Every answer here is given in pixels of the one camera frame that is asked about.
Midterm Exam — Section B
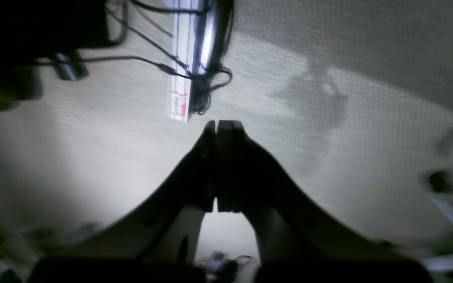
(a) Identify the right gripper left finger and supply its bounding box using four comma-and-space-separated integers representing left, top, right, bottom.
30, 121, 215, 283

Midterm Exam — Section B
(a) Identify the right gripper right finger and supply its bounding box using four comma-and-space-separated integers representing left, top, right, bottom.
215, 120, 433, 283

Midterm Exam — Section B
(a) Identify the white labelled device box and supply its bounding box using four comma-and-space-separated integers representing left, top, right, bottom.
169, 0, 218, 123

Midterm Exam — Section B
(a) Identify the black cable bundle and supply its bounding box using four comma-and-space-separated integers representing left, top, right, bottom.
34, 0, 235, 116

